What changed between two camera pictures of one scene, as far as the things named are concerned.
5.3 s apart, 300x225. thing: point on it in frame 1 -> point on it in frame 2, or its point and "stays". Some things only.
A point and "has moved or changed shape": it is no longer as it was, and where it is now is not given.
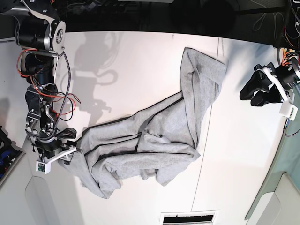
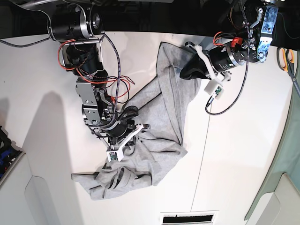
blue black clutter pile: [9, 154] stays
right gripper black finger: [259, 81] -> [196, 69]
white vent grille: [198, 217] stays
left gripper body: [49, 148] -> [119, 131]
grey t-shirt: [156, 142] has moved or changed shape
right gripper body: [286, 76] -> [223, 58]
